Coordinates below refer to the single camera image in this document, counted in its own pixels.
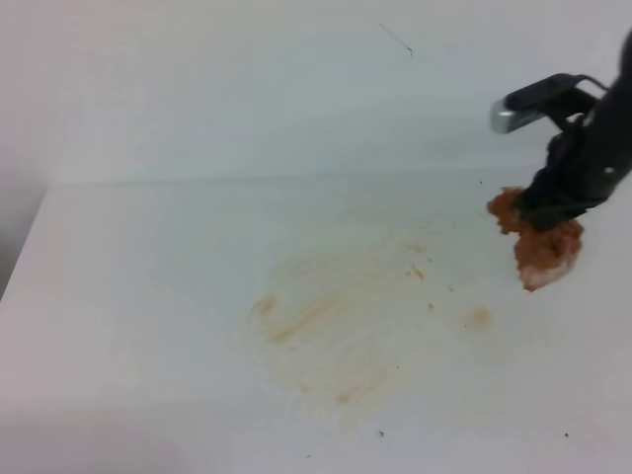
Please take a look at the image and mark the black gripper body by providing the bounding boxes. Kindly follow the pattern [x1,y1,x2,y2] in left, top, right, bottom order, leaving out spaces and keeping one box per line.
[522,36,631,212]

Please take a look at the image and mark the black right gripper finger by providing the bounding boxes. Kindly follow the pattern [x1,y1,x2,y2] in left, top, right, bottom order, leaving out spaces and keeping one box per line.
[517,199,593,232]

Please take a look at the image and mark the pink white stained rag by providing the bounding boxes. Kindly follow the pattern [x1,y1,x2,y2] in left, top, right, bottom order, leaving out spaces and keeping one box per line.
[487,187,585,292]

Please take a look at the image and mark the brown coffee stain puddle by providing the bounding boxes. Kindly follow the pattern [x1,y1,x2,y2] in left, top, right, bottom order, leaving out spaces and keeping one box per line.
[250,241,492,410]

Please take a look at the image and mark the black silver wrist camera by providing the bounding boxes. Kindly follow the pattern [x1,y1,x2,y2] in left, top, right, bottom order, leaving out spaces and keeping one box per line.
[490,73,609,134]

